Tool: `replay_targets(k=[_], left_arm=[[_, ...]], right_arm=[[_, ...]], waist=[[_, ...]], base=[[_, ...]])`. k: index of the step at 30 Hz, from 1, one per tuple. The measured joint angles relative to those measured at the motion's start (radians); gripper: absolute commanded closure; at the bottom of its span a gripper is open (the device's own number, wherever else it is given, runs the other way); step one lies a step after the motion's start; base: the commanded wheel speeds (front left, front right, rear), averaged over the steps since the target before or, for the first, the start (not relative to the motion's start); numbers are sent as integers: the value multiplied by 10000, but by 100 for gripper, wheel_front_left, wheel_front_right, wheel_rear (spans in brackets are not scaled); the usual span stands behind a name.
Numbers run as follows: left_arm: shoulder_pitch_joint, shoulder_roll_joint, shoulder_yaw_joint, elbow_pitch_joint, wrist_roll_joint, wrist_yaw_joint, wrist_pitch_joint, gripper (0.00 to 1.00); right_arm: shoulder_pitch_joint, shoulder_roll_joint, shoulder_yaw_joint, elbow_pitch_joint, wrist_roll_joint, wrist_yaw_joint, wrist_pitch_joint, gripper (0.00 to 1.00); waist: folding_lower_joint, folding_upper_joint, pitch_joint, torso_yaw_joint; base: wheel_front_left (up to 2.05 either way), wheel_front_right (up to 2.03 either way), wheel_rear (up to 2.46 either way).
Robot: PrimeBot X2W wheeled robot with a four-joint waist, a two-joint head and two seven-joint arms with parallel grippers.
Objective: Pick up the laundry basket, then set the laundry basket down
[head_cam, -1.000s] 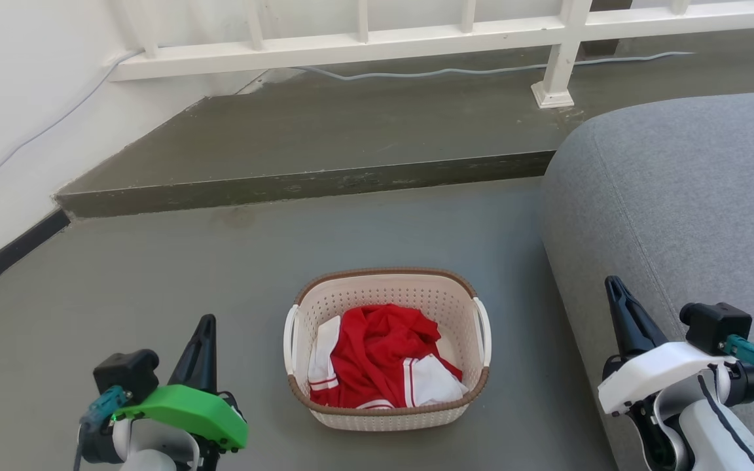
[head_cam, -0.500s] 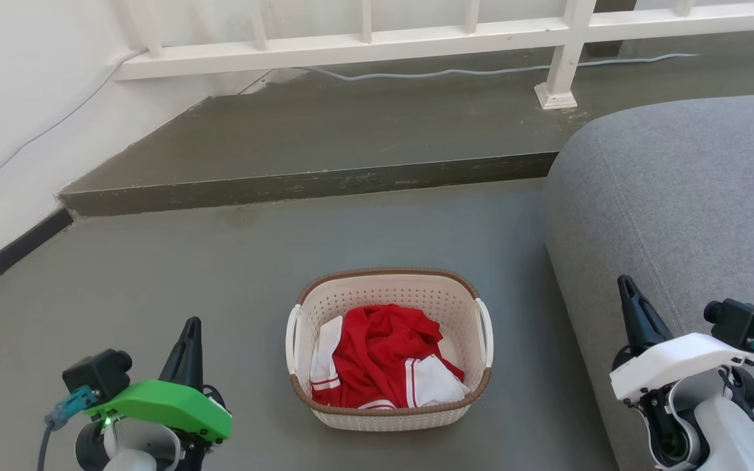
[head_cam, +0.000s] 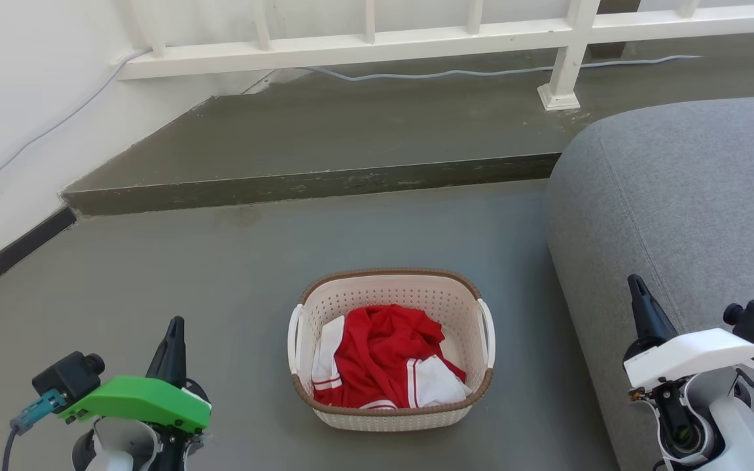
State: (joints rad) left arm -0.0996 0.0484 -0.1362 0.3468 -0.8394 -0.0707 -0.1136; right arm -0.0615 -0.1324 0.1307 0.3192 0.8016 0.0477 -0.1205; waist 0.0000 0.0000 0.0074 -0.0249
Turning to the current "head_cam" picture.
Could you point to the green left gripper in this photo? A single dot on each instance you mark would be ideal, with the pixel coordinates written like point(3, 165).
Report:
point(141, 400)

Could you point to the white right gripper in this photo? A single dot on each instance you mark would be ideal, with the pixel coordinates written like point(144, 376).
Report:
point(698, 353)

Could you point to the cream plastic laundry basket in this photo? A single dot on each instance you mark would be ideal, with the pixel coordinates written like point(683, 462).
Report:
point(393, 418)

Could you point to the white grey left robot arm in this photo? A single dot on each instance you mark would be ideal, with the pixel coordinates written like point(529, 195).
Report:
point(122, 448)

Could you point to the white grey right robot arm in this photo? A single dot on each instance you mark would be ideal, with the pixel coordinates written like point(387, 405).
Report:
point(730, 432)

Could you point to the grey fabric sofa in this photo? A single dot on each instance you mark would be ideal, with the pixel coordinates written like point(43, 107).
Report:
point(678, 196)

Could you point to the black baseboard strip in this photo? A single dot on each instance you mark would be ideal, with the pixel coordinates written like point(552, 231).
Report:
point(10, 252)

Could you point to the red and white garment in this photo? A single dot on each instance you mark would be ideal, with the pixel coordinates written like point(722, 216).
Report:
point(377, 353)

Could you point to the raised grey concrete step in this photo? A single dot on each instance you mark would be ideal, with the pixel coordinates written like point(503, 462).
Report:
point(351, 131)

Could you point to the white railing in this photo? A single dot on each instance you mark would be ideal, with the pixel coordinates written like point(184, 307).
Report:
point(351, 47)

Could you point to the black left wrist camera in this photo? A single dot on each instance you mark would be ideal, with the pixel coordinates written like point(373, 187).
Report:
point(66, 376)

